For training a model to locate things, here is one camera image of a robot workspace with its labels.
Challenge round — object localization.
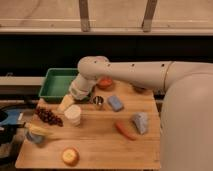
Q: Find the dark red grape bunch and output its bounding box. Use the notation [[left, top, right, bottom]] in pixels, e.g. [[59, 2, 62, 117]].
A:
[[35, 107, 63, 127]]

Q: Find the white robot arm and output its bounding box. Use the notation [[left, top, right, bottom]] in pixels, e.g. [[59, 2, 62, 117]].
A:
[[68, 56, 213, 171]]

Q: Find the white ribbed cup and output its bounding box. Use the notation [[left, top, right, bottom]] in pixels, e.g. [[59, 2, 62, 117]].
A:
[[64, 105, 82, 126]]

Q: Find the green plastic tray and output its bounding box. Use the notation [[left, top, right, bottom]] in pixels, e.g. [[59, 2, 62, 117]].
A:
[[39, 68, 78, 103]]

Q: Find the small metal cup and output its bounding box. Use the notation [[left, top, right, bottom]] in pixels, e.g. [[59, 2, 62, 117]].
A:
[[92, 96, 104, 110]]

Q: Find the orange bowl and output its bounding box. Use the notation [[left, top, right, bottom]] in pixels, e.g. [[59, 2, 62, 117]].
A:
[[97, 77, 113, 89]]

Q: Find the yellow banana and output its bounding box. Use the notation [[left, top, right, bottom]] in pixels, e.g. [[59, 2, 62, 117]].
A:
[[25, 123, 51, 136]]

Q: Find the blue sponge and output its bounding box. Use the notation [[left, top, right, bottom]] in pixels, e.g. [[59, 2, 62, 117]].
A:
[[107, 95, 124, 112]]

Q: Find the blue cup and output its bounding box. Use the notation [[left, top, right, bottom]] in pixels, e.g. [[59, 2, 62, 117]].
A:
[[26, 131, 44, 144]]

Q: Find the yellow orange fruit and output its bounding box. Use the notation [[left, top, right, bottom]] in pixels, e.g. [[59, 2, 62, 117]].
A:
[[62, 148, 79, 166]]

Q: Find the blue black device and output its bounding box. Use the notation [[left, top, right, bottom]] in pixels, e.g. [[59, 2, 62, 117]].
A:
[[0, 102, 37, 166]]

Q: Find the orange carrot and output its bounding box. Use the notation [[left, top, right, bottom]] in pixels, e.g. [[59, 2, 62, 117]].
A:
[[114, 121, 136, 141]]

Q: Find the dark purple bowl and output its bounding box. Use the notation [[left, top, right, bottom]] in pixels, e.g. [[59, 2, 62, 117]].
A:
[[133, 86, 146, 93]]

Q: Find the light blue cloth toy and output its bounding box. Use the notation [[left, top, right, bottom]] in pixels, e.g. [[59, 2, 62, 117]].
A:
[[132, 112, 148, 135]]

